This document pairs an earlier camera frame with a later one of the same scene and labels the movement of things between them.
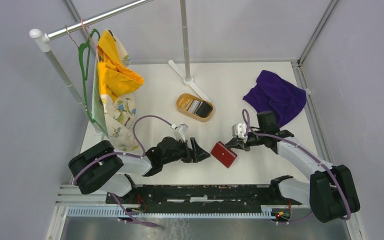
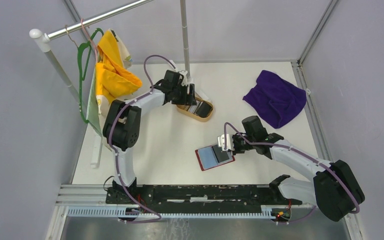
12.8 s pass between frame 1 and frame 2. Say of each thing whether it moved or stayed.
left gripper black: moved
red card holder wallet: moved
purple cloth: stayed
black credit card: stayed
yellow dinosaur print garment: stayed
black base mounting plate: stayed
